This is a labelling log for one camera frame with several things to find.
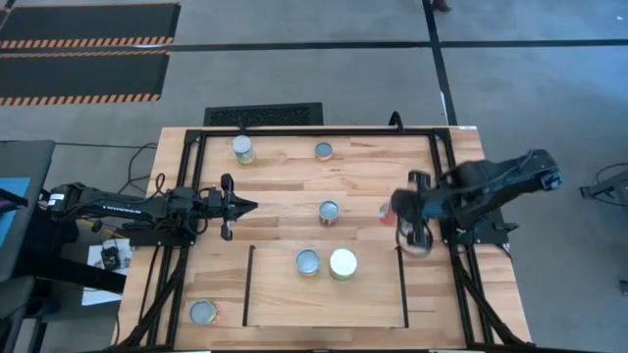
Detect small black device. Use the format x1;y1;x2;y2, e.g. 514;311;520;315
100;246;122;271

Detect white can with red tomatoes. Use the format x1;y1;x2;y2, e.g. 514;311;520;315
318;199;340;227

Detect white paper sheet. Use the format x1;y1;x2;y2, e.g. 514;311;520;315
80;242;134;308

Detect pink mixed fruit can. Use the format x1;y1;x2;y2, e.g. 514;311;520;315
377;200;396;227

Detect can with white lid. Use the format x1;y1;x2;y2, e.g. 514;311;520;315
329;247;359;281

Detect black perforated floor grate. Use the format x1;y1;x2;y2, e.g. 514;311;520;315
203;102;324;127

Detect can with grey metal lid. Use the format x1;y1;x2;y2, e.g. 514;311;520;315
295;248;322;277

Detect black mat orange hazard stripes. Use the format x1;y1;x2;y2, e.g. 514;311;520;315
0;50;171;107
0;2;182;50

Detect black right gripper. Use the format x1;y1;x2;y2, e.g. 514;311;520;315
391;170;445;249

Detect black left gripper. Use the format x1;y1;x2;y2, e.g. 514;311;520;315
195;174;259;241

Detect grey desk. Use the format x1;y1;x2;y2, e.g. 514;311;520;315
0;139;57;285

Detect black aluminium table frame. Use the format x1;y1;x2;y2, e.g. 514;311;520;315
113;126;536;352

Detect green can with pink shapes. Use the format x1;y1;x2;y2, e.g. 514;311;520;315
188;298;221;327

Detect black floor cable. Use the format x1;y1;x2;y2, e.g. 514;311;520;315
117;142;161;197

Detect black floor stand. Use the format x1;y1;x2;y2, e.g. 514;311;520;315
579;169;628;200

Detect tall teal and yellow can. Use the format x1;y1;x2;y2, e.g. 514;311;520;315
232;134;257;167

